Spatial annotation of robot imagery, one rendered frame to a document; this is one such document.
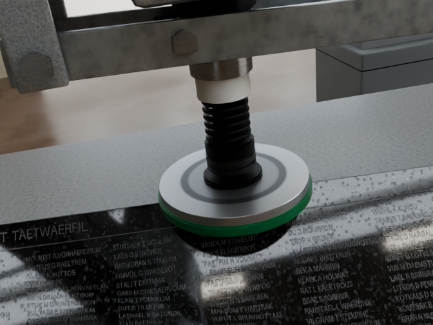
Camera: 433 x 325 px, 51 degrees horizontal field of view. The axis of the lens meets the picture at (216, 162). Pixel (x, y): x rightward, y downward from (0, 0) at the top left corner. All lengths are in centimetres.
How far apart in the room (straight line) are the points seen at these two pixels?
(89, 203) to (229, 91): 31
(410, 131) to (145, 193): 48
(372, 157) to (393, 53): 96
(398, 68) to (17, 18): 143
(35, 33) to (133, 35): 10
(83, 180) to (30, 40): 39
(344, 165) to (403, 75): 103
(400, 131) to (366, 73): 81
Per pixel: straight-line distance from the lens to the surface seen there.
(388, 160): 78
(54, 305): 72
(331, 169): 75
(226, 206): 58
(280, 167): 65
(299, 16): 54
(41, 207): 78
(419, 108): 99
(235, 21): 52
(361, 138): 85
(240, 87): 56
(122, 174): 81
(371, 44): 171
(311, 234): 69
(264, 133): 88
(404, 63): 174
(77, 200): 76
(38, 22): 48
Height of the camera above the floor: 123
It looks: 27 degrees down
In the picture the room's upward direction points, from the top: 7 degrees counter-clockwise
